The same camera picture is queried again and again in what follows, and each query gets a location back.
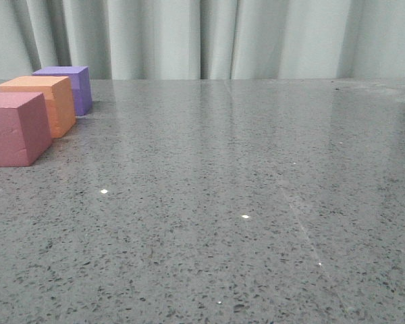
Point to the purple foam cube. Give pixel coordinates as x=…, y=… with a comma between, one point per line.
x=80, y=84

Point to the orange foam cube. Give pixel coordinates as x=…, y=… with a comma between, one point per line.
x=58, y=95

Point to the grey-green pleated curtain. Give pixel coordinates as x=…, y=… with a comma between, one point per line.
x=126, y=40

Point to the pink foam cube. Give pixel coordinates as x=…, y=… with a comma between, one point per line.
x=24, y=128

